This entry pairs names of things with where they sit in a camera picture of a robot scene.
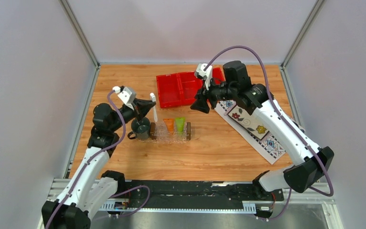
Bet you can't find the green toothpaste tube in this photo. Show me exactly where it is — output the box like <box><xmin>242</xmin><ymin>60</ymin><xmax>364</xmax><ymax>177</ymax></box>
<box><xmin>174</xmin><ymin>117</ymin><xmax>185</xmax><ymax>133</ymax></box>

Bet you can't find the clear textured acrylic tray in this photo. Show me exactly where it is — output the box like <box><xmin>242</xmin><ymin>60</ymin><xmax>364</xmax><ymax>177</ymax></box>
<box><xmin>139</xmin><ymin>122</ymin><xmax>193</xmax><ymax>144</ymax></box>

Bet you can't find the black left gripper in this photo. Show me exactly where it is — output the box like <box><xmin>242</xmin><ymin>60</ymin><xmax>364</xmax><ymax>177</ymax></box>
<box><xmin>109</xmin><ymin>98</ymin><xmax>155</xmax><ymax>132</ymax></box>

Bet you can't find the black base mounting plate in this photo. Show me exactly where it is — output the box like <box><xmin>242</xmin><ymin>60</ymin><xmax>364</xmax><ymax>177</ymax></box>
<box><xmin>95</xmin><ymin>180</ymin><xmax>285</xmax><ymax>211</ymax></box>

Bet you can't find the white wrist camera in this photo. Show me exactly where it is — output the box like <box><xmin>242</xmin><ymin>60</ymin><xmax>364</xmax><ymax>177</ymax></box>
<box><xmin>194</xmin><ymin>63</ymin><xmax>213</xmax><ymax>91</ymax></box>
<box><xmin>112</xmin><ymin>86</ymin><xmax>136</xmax><ymax>110</ymax></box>

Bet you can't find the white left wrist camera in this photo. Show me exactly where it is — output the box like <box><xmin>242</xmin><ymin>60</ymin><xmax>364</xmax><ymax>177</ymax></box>
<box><xmin>112</xmin><ymin>86</ymin><xmax>136</xmax><ymax>110</ymax></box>

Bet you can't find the aluminium frame rail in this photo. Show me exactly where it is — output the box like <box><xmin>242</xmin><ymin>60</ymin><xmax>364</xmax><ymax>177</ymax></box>
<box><xmin>38</xmin><ymin>178</ymin><xmax>345</xmax><ymax>229</ymax></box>

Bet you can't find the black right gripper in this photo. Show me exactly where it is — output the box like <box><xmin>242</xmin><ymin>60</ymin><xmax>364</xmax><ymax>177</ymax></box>
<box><xmin>190</xmin><ymin>77</ymin><xmax>237</xmax><ymax>114</ymax></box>

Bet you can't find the white toothbrush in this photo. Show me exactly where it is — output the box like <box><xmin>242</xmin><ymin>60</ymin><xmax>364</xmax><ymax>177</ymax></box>
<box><xmin>150</xmin><ymin>93</ymin><xmax>158</xmax><ymax>123</ymax></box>

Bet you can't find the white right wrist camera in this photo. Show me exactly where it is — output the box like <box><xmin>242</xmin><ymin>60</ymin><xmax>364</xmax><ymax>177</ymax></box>
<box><xmin>194</xmin><ymin>63</ymin><xmax>213</xmax><ymax>91</ymax></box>

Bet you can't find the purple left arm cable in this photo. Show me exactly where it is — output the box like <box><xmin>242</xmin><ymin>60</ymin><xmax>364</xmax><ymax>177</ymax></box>
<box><xmin>45</xmin><ymin>90</ymin><xmax>151</xmax><ymax>229</ymax></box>

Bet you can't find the orange toothpaste tube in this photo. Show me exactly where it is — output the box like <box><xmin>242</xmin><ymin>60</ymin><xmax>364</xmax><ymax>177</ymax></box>
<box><xmin>163</xmin><ymin>118</ymin><xmax>174</xmax><ymax>133</ymax></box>

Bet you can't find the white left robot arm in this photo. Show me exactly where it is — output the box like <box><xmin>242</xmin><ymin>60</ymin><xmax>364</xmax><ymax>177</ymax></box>
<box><xmin>41</xmin><ymin>98</ymin><xmax>156</xmax><ymax>229</ymax></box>

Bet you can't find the patterned white cloth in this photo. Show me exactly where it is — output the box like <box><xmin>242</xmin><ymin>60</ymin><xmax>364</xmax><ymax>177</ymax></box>
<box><xmin>214</xmin><ymin>100</ymin><xmax>286</xmax><ymax>164</ymax></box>

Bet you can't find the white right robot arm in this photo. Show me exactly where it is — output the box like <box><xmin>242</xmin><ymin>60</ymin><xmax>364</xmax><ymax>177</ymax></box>
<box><xmin>191</xmin><ymin>61</ymin><xmax>334</xmax><ymax>200</ymax></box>

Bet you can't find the floral square plate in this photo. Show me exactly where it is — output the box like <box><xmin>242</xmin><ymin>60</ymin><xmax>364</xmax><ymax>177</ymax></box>
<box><xmin>226</xmin><ymin>105</ymin><xmax>269</xmax><ymax>140</ymax></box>

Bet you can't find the dark grey mug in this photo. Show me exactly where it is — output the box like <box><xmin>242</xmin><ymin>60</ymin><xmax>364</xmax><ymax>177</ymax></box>
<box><xmin>127</xmin><ymin>117</ymin><xmax>151</xmax><ymax>140</ymax></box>

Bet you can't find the red three-compartment bin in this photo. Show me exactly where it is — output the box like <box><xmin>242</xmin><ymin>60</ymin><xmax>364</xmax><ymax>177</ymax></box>
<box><xmin>156</xmin><ymin>67</ymin><xmax>226</xmax><ymax>109</ymax></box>

